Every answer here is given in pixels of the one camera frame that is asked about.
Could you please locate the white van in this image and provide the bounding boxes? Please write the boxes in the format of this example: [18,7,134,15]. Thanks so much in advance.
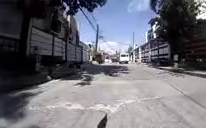
[118,52,131,65]

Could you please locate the utility pole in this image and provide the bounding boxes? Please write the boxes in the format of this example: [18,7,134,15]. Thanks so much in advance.
[131,31,136,64]
[94,23,100,54]

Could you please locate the robot's own part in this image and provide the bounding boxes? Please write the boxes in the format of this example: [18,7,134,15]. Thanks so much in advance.
[96,113,109,128]

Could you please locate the white building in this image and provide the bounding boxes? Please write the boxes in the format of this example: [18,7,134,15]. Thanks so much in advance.
[144,19,160,44]

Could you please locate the grey concrete pavement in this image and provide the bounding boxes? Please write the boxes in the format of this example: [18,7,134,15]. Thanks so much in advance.
[140,62,206,81]
[0,63,92,98]

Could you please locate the overhead wires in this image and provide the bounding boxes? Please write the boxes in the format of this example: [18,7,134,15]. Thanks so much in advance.
[77,6,139,48]

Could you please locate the dark framed panel fence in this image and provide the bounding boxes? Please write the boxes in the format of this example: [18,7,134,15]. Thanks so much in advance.
[133,39,174,64]

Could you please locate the white panel fence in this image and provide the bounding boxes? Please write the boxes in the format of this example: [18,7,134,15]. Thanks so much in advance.
[0,26,92,73]

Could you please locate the grey concrete road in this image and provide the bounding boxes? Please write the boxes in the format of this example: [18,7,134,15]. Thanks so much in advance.
[0,61,206,128]

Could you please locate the tree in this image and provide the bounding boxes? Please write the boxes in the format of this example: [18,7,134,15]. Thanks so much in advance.
[149,0,206,64]

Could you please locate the brown wall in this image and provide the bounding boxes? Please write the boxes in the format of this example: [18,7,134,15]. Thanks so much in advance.
[182,29,206,63]

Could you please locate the green bush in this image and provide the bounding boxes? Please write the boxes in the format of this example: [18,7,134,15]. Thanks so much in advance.
[92,50,106,65]

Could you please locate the vehicle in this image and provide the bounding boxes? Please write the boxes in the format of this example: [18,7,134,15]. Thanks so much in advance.
[110,55,120,64]

